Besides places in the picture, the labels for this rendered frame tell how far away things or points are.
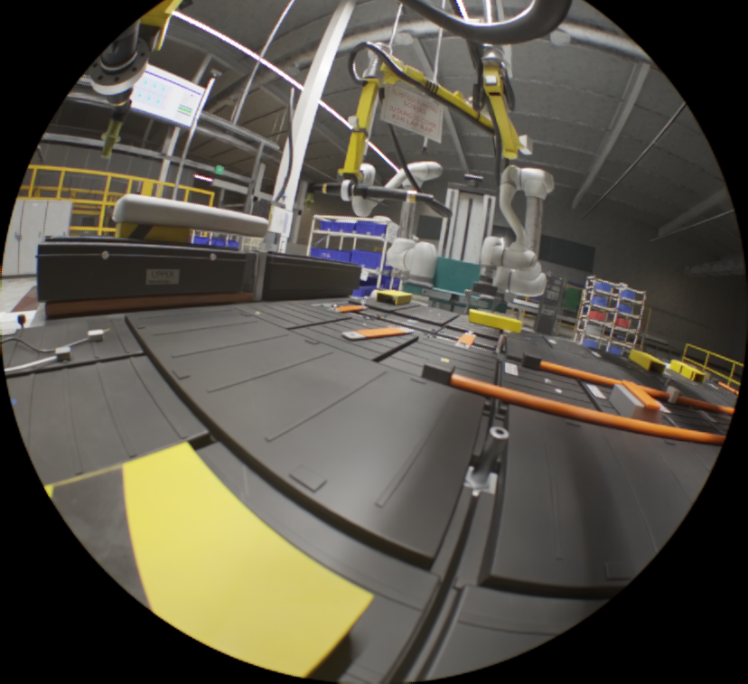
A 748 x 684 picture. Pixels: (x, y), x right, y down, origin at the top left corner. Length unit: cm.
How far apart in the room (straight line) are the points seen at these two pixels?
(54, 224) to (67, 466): 889
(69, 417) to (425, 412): 25
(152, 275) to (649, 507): 64
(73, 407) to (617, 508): 34
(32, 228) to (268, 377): 901
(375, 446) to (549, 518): 11
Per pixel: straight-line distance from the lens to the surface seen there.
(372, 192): 103
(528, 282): 160
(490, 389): 28
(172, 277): 52
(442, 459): 17
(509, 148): 177
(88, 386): 24
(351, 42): 916
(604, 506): 19
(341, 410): 19
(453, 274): 179
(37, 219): 911
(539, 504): 17
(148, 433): 18
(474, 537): 16
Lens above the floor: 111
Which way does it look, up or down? 9 degrees down
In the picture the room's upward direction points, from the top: 10 degrees clockwise
